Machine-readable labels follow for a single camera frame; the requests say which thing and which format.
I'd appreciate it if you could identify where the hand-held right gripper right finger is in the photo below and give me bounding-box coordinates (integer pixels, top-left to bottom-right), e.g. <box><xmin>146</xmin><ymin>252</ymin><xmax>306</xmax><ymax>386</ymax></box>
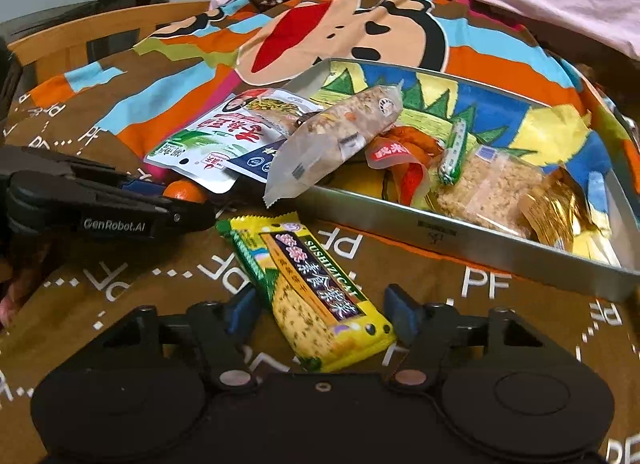
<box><xmin>384</xmin><ymin>284</ymin><xmax>571</xmax><ymax>392</ymax></box>

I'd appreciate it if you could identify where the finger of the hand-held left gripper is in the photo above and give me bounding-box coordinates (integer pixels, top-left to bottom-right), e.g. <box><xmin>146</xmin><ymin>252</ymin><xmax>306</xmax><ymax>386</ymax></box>
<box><xmin>70</xmin><ymin>161</ymin><xmax>171</xmax><ymax>197</ymax></box>
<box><xmin>95</xmin><ymin>193</ymin><xmax>217</xmax><ymax>233</ymax></box>

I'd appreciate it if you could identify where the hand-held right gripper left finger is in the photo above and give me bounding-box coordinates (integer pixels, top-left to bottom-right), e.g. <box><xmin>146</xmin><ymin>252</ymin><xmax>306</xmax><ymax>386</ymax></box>
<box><xmin>87</xmin><ymin>286</ymin><xmax>262</xmax><ymax>392</ymax></box>

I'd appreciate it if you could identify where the tangerine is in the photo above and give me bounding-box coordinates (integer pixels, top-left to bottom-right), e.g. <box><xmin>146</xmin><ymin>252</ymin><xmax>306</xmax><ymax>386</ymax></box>
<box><xmin>162</xmin><ymin>180</ymin><xmax>208</xmax><ymax>205</ymax></box>

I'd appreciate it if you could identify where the yellow green snack packet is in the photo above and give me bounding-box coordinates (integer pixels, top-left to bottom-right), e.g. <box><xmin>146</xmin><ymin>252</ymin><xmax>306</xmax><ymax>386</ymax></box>
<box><xmin>215</xmin><ymin>211</ymin><xmax>398</xmax><ymax>375</ymax></box>

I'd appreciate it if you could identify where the white green pea snack packet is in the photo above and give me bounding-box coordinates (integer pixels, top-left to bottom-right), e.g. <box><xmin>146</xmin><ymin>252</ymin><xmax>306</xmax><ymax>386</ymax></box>
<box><xmin>144</xmin><ymin>88</ymin><xmax>326</xmax><ymax>195</ymax></box>

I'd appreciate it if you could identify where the metal tray with dinosaur print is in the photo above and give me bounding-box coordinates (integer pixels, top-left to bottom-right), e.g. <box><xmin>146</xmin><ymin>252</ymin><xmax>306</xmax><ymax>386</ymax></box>
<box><xmin>272</xmin><ymin>58</ymin><xmax>640</xmax><ymax>303</ymax></box>

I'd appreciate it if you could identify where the blue snack packet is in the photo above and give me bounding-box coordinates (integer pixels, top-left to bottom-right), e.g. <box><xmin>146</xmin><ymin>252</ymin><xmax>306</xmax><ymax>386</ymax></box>
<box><xmin>232</xmin><ymin>141</ymin><xmax>286</xmax><ymax>183</ymax></box>

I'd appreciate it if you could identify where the rice cracker packet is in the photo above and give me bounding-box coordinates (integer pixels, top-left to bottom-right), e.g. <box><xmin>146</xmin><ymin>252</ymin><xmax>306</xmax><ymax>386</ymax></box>
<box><xmin>435</xmin><ymin>145</ymin><xmax>546</xmax><ymax>239</ymax></box>

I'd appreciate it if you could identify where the orange snack packet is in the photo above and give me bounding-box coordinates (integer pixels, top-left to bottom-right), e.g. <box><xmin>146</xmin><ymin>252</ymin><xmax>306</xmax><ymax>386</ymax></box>
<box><xmin>364</xmin><ymin>125</ymin><xmax>446</xmax><ymax>207</ymax></box>

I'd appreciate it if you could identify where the green stick snack packet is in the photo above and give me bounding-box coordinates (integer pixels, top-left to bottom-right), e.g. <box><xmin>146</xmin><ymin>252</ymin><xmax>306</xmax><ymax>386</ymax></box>
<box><xmin>437</xmin><ymin>119</ymin><xmax>468</xmax><ymax>187</ymax></box>

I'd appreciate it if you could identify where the clear nut bar packet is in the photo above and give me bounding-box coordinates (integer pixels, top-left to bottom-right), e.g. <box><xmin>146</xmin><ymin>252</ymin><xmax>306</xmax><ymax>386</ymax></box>
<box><xmin>262</xmin><ymin>84</ymin><xmax>405</xmax><ymax>209</ymax></box>

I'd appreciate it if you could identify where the gold snack packet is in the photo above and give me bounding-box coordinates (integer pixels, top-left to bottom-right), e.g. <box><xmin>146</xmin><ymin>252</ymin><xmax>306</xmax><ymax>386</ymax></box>
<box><xmin>517</xmin><ymin>169</ymin><xmax>608</xmax><ymax>252</ymax></box>

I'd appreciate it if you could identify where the person's left hand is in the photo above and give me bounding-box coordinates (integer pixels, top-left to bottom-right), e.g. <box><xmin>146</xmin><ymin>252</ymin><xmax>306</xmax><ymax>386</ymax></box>
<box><xmin>0</xmin><ymin>264</ymin><xmax>31</xmax><ymax>325</ymax></box>

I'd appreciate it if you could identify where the cartoon printed blanket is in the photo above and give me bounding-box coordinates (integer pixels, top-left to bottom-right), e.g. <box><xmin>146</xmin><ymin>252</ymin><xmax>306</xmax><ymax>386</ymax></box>
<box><xmin>0</xmin><ymin>0</ymin><xmax>640</xmax><ymax>464</ymax></box>

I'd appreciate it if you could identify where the wooden bed frame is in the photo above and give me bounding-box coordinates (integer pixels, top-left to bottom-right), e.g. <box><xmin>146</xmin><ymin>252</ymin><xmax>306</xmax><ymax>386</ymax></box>
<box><xmin>7</xmin><ymin>0</ymin><xmax>216</xmax><ymax>89</ymax></box>

